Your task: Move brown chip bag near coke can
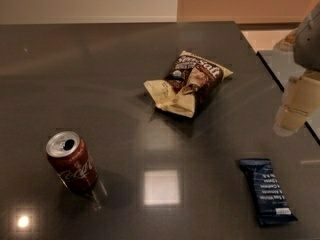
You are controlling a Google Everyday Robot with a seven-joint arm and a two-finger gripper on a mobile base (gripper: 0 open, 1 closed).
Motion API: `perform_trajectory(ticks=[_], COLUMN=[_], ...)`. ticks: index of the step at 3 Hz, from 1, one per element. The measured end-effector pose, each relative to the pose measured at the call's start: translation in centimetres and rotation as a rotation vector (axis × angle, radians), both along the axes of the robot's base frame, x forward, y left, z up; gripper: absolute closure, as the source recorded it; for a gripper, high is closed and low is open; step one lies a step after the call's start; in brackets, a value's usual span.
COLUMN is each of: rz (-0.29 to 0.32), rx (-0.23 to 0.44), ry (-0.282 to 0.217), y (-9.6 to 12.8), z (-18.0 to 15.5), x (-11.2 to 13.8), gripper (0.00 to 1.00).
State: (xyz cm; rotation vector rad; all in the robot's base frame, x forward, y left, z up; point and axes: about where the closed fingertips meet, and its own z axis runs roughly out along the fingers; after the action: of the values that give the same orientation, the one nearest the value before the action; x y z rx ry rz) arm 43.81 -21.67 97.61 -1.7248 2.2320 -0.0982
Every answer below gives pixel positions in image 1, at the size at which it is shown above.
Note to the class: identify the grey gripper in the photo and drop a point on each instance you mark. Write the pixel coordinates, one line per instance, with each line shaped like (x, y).
(308, 45)

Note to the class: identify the brown chip bag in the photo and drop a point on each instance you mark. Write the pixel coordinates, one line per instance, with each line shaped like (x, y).
(187, 85)

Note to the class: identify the red coke can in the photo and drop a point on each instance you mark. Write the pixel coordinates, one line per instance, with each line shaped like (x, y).
(67, 153)

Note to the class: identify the blue snack bar wrapper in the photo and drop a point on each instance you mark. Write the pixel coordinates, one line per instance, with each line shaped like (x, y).
(271, 205)

